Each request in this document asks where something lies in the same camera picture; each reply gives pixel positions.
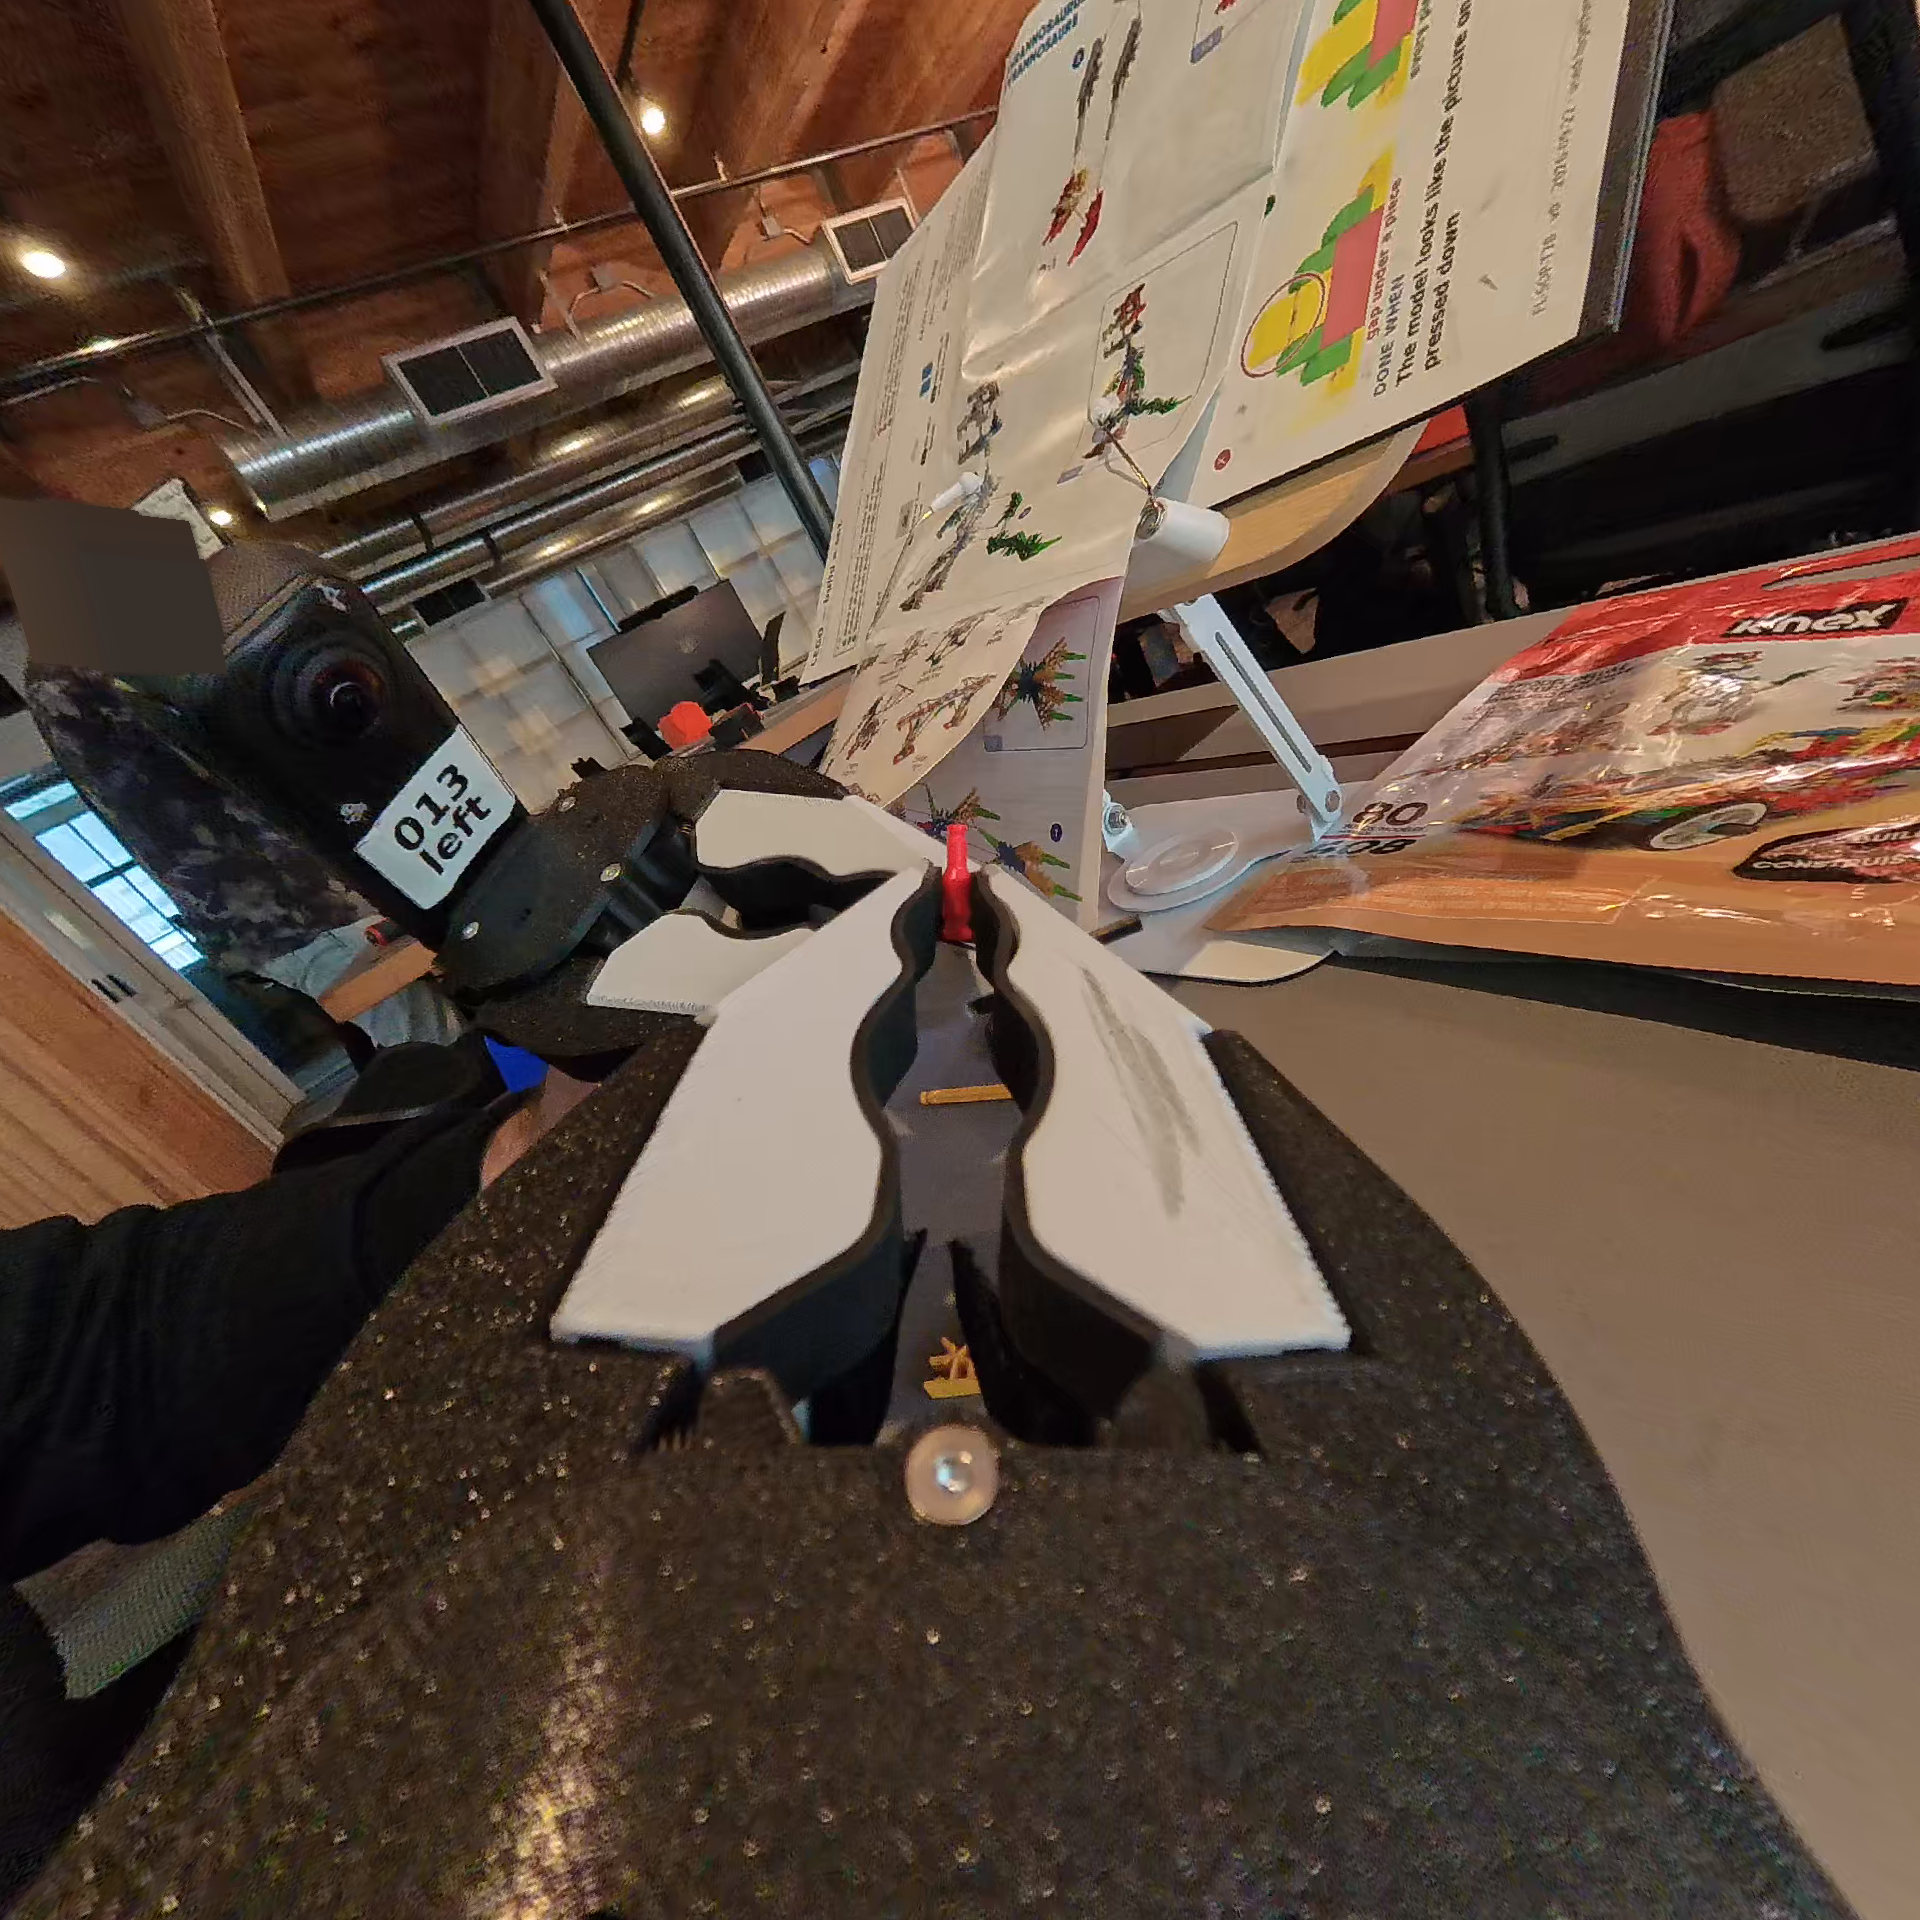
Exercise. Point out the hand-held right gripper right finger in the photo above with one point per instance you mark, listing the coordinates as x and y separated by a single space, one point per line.
1170 1185

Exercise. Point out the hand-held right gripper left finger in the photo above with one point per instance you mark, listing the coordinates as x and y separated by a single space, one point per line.
751 1171

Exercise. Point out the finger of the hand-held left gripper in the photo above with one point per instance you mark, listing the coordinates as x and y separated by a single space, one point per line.
795 833
691 968

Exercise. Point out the short red rod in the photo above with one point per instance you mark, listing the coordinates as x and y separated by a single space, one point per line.
957 869

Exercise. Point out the person's left hand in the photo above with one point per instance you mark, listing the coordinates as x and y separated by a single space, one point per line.
525 1132

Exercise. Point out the small orange object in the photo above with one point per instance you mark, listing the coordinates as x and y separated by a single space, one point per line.
681 723

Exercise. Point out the black monitor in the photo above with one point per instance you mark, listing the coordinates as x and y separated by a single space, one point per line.
674 651

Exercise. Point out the thin yellow rod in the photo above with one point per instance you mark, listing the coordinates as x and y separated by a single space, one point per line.
960 1098

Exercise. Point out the yellow fan connector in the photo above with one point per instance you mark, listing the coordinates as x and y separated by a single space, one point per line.
949 1364

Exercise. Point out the white rounded board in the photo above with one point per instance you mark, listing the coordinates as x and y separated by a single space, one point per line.
1184 869

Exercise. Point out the orange printed packet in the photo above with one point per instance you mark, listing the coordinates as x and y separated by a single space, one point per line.
1575 901

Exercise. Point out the white air vent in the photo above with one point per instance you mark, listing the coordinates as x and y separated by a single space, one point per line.
469 373
866 241

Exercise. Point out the grey metal pole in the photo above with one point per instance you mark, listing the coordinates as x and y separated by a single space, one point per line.
674 254

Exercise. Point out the open instruction booklet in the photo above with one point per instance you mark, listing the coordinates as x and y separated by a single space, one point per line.
1049 300

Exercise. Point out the light wooden board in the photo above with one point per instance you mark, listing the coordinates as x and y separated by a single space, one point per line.
1320 516

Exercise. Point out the printed instruction sheet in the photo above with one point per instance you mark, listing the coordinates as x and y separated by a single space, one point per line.
1471 224

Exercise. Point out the red cloth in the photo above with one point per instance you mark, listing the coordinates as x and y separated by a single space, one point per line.
1674 224

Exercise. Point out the silver air duct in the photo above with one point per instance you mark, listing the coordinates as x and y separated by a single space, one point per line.
629 339

